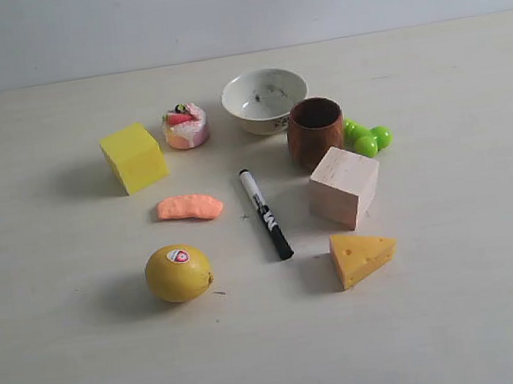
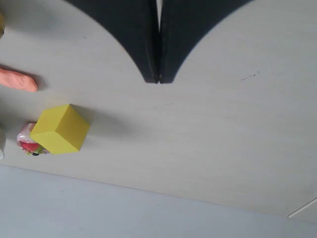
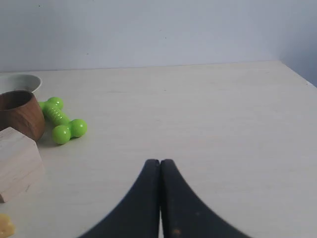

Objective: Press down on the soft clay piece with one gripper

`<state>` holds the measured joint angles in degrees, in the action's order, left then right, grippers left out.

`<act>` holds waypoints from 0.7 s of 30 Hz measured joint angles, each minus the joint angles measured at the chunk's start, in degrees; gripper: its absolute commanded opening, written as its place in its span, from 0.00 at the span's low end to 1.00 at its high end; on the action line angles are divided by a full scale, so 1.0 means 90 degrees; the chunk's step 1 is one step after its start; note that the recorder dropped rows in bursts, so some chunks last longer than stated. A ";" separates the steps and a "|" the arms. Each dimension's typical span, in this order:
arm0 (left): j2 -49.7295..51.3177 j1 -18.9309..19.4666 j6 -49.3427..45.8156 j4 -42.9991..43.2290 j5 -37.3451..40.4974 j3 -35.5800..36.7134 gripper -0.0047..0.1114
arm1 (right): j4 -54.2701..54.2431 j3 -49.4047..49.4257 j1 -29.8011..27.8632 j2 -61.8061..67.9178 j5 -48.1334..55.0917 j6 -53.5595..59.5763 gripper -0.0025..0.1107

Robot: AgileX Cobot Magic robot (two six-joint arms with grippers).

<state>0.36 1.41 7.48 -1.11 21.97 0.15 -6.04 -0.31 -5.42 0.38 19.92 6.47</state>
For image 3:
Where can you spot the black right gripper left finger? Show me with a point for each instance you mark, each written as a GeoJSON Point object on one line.
{"type": "Point", "coordinates": [137, 214]}

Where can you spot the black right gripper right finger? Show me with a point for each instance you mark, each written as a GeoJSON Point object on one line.
{"type": "Point", "coordinates": [184, 214]}

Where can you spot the green plastic dumbbell toy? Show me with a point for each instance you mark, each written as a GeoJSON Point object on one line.
{"type": "Point", "coordinates": [64, 128]}

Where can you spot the light wooden cube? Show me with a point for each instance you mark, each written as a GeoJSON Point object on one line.
{"type": "Point", "coordinates": [20, 163]}

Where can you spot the yellow cheese wedge toy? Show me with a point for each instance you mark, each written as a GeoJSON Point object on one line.
{"type": "Point", "coordinates": [7, 228]}

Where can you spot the brown wooden cup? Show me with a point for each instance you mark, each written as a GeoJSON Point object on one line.
{"type": "Point", "coordinates": [21, 111]}

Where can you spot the white ceramic bowl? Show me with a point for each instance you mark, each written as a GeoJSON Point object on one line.
{"type": "Point", "coordinates": [14, 82]}

